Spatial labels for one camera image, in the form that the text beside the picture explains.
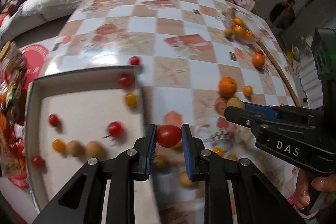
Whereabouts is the large orange on table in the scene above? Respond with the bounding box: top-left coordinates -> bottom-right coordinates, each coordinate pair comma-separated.
252,53 -> 265,69

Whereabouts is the pile of snack packets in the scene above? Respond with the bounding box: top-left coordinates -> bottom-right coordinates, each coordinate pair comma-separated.
0,74 -> 29,180

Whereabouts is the clear glass fruit bowl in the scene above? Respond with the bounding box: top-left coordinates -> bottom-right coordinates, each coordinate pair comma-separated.
222,9 -> 261,44

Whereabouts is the yellow cherry tomato in tray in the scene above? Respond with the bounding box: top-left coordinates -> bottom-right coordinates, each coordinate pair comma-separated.
52,139 -> 66,153
124,93 -> 137,108

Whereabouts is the brown longan at gripper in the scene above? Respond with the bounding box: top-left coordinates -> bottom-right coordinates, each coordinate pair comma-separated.
227,97 -> 245,109

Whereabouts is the red cherry tomato by tray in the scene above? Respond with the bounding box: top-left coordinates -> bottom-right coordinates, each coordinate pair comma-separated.
129,56 -> 141,66

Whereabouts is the glass jar with wooden lid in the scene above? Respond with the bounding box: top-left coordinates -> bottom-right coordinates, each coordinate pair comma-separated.
1,41 -> 27,78

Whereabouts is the person's hand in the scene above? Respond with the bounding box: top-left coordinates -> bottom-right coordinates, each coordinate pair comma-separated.
293,169 -> 336,210

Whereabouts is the brown longan fruit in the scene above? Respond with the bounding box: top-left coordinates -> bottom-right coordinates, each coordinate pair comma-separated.
66,140 -> 85,157

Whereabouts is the white tray with dark rim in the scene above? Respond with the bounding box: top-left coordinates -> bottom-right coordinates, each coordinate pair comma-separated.
25,64 -> 160,223

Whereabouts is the brown longan near bowl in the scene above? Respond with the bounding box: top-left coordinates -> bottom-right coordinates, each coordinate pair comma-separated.
224,28 -> 234,39

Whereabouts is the wooden table edge rim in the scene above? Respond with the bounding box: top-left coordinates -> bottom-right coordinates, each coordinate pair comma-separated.
257,41 -> 301,107

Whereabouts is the checkered patterned tablecloth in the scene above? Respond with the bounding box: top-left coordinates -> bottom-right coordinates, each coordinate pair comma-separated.
20,0 -> 298,223

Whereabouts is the brown longan on table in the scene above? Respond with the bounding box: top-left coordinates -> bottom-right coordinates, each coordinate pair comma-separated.
85,141 -> 106,160
178,172 -> 196,188

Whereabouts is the red cherry tomato in tray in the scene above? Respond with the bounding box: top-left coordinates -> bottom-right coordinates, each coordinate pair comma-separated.
49,114 -> 61,127
118,74 -> 134,89
108,122 -> 123,138
32,155 -> 46,168

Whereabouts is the orange in bowl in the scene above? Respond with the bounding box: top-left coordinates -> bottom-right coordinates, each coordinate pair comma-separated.
232,17 -> 245,28
244,30 -> 255,41
232,25 -> 245,38

